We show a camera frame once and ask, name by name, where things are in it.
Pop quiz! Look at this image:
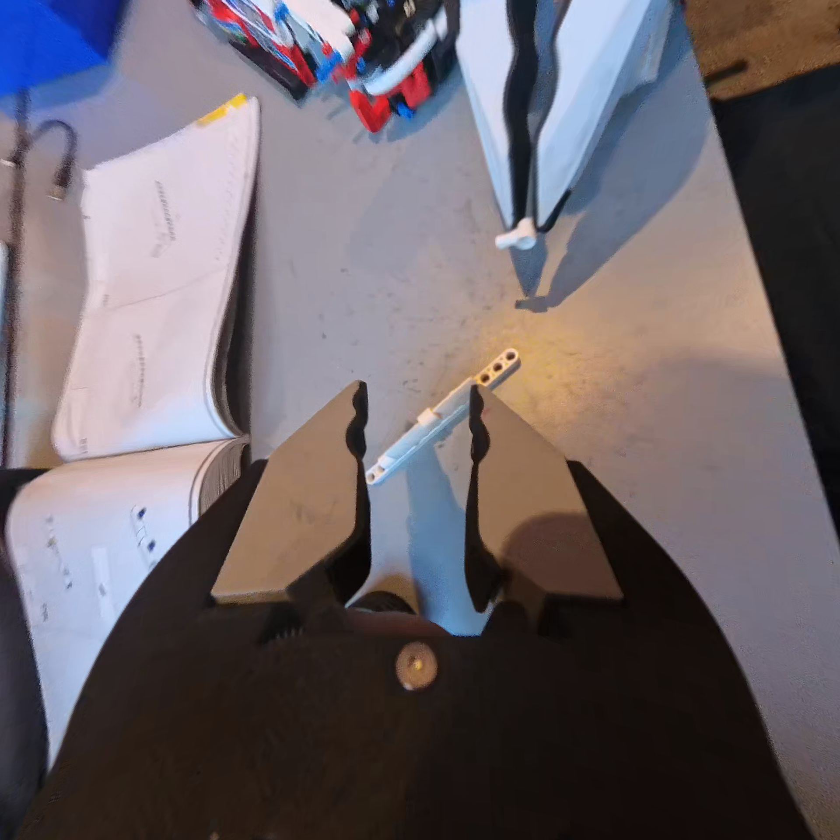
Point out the blue storage bin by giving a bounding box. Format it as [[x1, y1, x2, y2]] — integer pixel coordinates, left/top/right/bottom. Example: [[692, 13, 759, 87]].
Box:
[[0, 0, 127, 101]]

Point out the long white brick beam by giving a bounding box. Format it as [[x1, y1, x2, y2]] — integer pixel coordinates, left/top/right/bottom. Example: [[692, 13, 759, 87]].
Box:
[[365, 349, 521, 485]]

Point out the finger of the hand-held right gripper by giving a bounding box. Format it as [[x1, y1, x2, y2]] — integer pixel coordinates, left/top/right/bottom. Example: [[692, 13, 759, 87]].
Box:
[[456, 0, 542, 227], [533, 0, 678, 234]]

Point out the grey desk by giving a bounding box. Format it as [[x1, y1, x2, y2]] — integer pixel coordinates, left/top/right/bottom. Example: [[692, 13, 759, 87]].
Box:
[[0, 0, 840, 840]]

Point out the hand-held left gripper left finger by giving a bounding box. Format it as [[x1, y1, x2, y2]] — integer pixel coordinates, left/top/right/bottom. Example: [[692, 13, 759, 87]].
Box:
[[210, 379, 373, 608]]

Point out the open instruction booklet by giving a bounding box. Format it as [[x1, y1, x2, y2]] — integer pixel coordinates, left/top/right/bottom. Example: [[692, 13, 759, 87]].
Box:
[[5, 97, 261, 769]]

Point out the black usb cable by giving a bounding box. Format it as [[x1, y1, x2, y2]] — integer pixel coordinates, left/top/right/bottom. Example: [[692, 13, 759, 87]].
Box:
[[3, 120, 78, 201]]

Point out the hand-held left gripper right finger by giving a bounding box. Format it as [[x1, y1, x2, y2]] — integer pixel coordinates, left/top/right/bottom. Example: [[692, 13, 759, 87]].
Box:
[[463, 385, 624, 614]]

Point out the red white brick race car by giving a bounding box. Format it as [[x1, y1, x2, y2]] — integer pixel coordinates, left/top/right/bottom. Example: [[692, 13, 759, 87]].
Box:
[[190, 0, 460, 134]]

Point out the small white connector pin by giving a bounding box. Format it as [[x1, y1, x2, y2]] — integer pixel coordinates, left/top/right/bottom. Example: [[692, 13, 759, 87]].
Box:
[[495, 220, 547, 252]]

